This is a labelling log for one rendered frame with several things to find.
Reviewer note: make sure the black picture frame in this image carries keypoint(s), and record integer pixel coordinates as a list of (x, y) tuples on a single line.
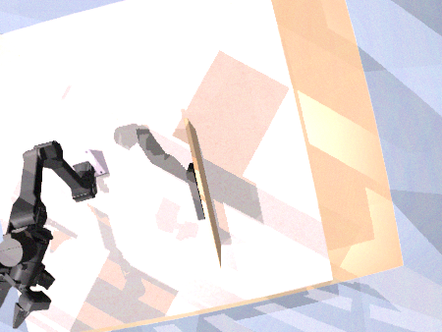
[(195, 193)]

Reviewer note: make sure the tan flat board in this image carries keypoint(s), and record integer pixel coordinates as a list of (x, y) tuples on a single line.
[(204, 192)]

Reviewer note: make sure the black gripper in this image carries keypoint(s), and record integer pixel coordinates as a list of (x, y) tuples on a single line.
[(21, 277)]

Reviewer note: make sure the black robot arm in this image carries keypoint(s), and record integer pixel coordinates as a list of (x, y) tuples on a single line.
[(26, 239)]

